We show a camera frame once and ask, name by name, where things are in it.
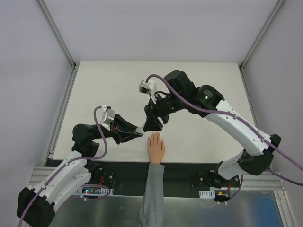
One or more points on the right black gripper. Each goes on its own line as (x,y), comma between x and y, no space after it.
(155,111)

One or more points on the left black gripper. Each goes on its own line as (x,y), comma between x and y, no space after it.
(115,130)

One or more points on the grey sleeved forearm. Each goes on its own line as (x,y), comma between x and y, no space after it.
(152,207)

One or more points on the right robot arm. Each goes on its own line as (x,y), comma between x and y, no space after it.
(209,103)

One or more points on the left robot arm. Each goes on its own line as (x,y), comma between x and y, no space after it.
(38,206)

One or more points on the mannequin hand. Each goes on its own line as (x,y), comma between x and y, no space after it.
(156,148)

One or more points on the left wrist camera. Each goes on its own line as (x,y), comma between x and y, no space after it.
(107,117)

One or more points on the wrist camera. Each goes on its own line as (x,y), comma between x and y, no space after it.
(107,117)
(149,88)

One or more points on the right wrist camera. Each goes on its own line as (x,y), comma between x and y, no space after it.
(149,88)

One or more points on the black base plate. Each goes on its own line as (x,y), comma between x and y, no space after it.
(168,179)

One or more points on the left white cable duct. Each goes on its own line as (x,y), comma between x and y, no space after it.
(92,191)

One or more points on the white cable duct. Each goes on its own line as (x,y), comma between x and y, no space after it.
(92,191)
(214,193)

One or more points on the left aluminium frame post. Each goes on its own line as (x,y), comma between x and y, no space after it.
(56,33)

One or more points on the aluminium frame post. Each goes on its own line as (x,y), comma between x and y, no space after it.
(56,33)
(263,31)

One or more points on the right white cable duct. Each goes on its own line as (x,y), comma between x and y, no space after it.
(214,193)

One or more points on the right aluminium frame post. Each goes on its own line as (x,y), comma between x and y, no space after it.
(263,31)

